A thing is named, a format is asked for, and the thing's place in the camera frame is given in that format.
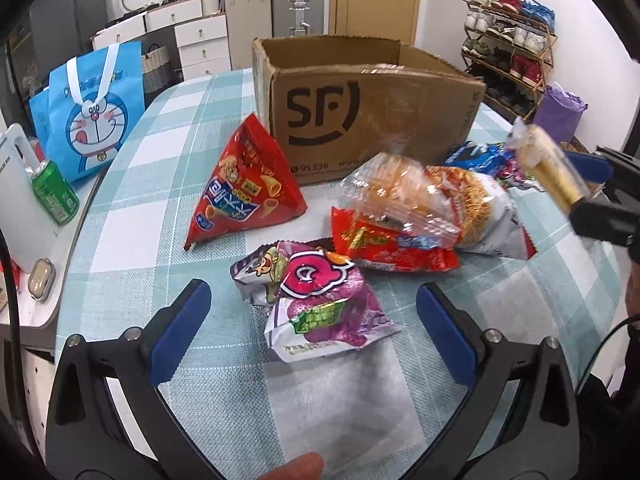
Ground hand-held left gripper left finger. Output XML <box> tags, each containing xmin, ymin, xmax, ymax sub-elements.
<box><xmin>45</xmin><ymin>279</ymin><xmax>221</xmax><ymax>480</ymax></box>

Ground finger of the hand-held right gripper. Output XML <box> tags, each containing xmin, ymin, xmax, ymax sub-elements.
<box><xmin>564</xmin><ymin>146</ymin><xmax>640</xmax><ymax>201</ymax></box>
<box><xmin>569</xmin><ymin>197</ymin><xmax>640</xmax><ymax>262</ymax></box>

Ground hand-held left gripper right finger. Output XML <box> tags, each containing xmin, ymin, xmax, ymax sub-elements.
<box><xmin>416</xmin><ymin>281</ymin><xmax>593</xmax><ymax>480</ymax></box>

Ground gold wafer packet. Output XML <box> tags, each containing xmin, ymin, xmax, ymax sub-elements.
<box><xmin>505</xmin><ymin>119</ymin><xmax>593</xmax><ymax>216</ymax></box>

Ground red snack packet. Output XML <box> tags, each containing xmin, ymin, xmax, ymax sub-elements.
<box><xmin>330</xmin><ymin>206</ymin><xmax>461</xmax><ymax>273</ymax></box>

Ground pale purple snack packet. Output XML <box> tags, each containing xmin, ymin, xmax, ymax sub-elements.
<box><xmin>230</xmin><ymin>244</ymin><xmax>291</xmax><ymax>308</ymax></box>

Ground white noodle snack packet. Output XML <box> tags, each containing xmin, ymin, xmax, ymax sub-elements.
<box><xmin>425</xmin><ymin>165</ymin><xmax>538</xmax><ymax>261</ymax></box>

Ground blue cookie packet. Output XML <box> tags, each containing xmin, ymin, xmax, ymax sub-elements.
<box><xmin>445</xmin><ymin>141</ymin><xmax>518</xmax><ymax>181</ymax></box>

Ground clear bread packet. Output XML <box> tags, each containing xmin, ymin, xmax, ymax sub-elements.
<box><xmin>340</xmin><ymin>152</ymin><xmax>463</xmax><ymax>251</ymax></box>

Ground red triangular snack bag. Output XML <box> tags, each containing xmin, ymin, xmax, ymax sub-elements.
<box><xmin>183</xmin><ymin>113</ymin><xmax>309</xmax><ymax>253</ymax></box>

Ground brown cardboard box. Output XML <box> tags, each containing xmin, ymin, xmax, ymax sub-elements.
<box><xmin>251</xmin><ymin>35</ymin><xmax>487</xmax><ymax>188</ymax></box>

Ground person's left hand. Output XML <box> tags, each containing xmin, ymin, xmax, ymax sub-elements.
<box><xmin>258</xmin><ymin>451</ymin><xmax>326</xmax><ymax>480</ymax></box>

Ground purple bag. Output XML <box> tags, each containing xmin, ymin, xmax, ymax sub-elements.
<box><xmin>532</xmin><ymin>85</ymin><xmax>588</xmax><ymax>146</ymax></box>

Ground wooden shoe rack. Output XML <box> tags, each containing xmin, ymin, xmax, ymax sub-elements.
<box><xmin>460</xmin><ymin>0</ymin><xmax>558</xmax><ymax>121</ymax></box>

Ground checked teal tablecloth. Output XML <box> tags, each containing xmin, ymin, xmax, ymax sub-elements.
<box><xmin>55</xmin><ymin>67</ymin><xmax>626</xmax><ymax>480</ymax></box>

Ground earbuds case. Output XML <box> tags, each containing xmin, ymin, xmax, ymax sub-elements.
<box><xmin>27</xmin><ymin>258</ymin><xmax>57</xmax><ymax>303</ymax></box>

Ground group of shoes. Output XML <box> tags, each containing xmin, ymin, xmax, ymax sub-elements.
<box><xmin>461</xmin><ymin>0</ymin><xmax>557</xmax><ymax>116</ymax></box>

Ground green soda can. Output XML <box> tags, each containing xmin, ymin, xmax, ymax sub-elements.
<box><xmin>31</xmin><ymin>158</ymin><xmax>81</xmax><ymax>226</ymax></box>

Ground white plastic appliance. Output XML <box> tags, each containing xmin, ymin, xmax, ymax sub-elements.
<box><xmin>0</xmin><ymin>123</ymin><xmax>56</xmax><ymax>271</ymax></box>

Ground blue cartoon tote bag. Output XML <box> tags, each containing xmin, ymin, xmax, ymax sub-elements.
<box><xmin>29</xmin><ymin>42</ymin><xmax>147</xmax><ymax>183</ymax></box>

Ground woven basket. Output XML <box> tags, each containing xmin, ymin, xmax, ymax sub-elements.
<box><xmin>141</xmin><ymin>45</ymin><xmax>173</xmax><ymax>93</ymax></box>

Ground wooden door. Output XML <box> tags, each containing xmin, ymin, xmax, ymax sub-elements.
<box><xmin>327</xmin><ymin>0</ymin><xmax>426</xmax><ymax>46</ymax></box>

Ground white drawer cabinet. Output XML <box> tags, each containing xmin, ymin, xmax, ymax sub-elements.
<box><xmin>91</xmin><ymin>0</ymin><xmax>233</xmax><ymax>81</ymax></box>

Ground beige suitcase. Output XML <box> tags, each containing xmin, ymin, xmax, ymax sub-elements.
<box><xmin>225</xmin><ymin>0</ymin><xmax>273</xmax><ymax>71</ymax></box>

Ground silver suitcase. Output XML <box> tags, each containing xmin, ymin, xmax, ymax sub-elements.
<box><xmin>271</xmin><ymin>0</ymin><xmax>326</xmax><ymax>38</ymax></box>

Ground grey refrigerator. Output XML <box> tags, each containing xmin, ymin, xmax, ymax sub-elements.
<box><xmin>30</xmin><ymin>0</ymin><xmax>108</xmax><ymax>78</ymax></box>

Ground black cable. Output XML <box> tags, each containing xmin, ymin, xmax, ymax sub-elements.
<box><xmin>575</xmin><ymin>314</ymin><xmax>640</xmax><ymax>396</ymax></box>

